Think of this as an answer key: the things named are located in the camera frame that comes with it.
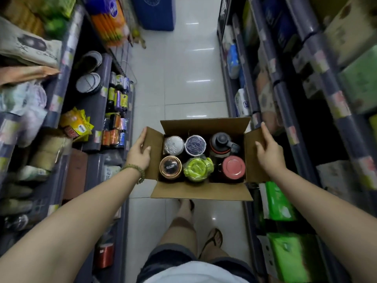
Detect person's right hand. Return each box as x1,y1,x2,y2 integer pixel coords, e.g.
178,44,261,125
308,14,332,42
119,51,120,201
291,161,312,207
255,122,288,174

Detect person's left hand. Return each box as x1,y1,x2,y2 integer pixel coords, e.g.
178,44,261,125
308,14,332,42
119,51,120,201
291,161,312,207
125,127,151,171

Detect brown cardboard box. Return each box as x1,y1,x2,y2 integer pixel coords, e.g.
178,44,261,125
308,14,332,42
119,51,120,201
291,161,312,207
142,117,270,201

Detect person's right forearm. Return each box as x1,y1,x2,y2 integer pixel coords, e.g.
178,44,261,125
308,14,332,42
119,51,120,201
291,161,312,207
269,169,377,283

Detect person's left forearm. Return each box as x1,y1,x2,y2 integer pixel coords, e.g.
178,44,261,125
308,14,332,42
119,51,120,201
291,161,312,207
0,167,145,283

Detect black lid gold rim jar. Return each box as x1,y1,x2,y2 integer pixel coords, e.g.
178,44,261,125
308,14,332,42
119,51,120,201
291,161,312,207
159,156,183,180

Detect red lid bottle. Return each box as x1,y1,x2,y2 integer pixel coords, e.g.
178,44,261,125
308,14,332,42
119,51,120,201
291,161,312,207
219,155,246,182

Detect black sports bottle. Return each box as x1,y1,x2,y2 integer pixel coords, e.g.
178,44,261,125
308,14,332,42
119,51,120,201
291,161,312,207
209,132,241,158

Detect white printed packet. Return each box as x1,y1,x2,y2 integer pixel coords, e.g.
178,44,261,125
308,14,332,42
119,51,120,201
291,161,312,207
100,165,121,183

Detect row of small colourful cans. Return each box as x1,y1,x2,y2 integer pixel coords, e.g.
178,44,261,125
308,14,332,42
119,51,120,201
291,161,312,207
101,72,135,148

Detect grey shop shelf unit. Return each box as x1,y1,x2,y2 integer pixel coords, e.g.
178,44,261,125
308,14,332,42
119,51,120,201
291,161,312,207
0,0,138,283
216,0,377,283

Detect dark lid silver rim jar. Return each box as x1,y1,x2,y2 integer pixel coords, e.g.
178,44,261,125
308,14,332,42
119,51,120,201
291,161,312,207
185,135,207,157

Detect white pack with blue print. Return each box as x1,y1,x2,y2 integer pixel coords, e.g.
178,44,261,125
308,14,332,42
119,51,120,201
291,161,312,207
234,88,252,118

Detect pink floral tissue pack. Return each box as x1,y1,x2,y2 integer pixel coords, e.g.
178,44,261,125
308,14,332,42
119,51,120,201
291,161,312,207
255,70,284,135

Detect green lid clear bottle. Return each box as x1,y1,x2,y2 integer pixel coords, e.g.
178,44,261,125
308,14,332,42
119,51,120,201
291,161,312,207
183,156,215,183

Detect small green tissue pack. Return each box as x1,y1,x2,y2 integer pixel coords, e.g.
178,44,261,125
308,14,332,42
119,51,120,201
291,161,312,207
259,181,297,221

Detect left flip-flop sandal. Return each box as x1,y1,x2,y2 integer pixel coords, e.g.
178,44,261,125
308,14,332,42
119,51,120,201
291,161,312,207
178,199,195,212

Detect flip-flop sandal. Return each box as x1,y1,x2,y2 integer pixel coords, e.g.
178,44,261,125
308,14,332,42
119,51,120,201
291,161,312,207
199,228,223,260
178,199,195,212

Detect brown carton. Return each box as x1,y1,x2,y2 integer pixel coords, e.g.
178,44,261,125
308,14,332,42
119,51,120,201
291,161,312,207
63,149,88,201

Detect yellow packets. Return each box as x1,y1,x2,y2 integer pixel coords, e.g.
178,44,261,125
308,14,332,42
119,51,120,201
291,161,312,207
59,107,95,142

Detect white carton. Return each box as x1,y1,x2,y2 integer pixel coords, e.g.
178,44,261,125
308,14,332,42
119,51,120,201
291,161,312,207
316,160,363,198

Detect person's left leg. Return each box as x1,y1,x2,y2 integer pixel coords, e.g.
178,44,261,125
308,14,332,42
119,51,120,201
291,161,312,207
159,199,198,257

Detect person's leg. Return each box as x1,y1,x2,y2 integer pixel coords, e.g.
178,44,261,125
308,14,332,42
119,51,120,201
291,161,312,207
200,230,230,262
159,199,198,257

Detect blue tissue pack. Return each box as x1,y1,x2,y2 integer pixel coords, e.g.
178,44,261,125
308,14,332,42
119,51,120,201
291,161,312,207
226,43,240,79

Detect beige rolls in plastic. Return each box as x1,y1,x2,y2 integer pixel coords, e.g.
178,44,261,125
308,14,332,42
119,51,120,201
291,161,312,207
29,130,73,172

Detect right flip-flop sandal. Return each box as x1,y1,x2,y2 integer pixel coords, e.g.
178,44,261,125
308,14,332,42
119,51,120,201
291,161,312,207
199,228,223,260

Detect person's right leg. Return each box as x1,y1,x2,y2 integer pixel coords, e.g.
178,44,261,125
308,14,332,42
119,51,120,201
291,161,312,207
200,230,230,262

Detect dark denim shorts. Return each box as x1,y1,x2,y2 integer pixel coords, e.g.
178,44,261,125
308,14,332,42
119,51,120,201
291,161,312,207
136,243,258,283

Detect red can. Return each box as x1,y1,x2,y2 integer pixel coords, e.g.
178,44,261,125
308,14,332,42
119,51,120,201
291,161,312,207
94,243,115,269

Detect large green tissue pack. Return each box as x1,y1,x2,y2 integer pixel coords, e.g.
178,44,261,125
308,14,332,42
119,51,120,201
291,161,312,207
257,232,320,283

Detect green carton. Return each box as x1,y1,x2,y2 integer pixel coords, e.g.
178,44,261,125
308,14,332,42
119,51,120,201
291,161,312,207
338,45,377,115

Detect dark blue packs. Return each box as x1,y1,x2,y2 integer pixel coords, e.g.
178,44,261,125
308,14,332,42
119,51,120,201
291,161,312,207
259,0,298,54

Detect white plastic wrapped packets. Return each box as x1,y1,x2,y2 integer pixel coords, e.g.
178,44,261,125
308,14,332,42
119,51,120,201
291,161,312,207
0,81,48,148

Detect white shirt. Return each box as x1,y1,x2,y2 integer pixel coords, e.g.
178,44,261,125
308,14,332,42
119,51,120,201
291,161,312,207
143,261,250,283

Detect orange and blue pack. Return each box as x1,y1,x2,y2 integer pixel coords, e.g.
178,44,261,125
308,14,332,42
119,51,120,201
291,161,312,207
85,0,131,48

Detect blue box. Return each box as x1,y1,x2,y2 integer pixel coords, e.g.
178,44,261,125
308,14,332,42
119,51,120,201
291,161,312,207
130,0,177,31

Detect orange flat packet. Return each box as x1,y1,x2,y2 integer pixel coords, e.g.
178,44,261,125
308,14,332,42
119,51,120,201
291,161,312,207
0,65,61,86

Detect beige printed carton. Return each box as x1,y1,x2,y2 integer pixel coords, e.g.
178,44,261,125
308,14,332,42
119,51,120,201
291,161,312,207
323,0,377,67

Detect beige bag with black print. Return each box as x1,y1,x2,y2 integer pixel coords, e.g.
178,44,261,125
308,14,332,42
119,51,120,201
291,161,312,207
0,16,62,69

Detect green packets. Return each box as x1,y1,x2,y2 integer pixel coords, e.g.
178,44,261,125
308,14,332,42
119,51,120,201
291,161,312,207
41,0,77,39

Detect green bead bracelet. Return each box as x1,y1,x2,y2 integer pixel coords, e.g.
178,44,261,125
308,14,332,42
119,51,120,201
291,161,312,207
120,164,146,185

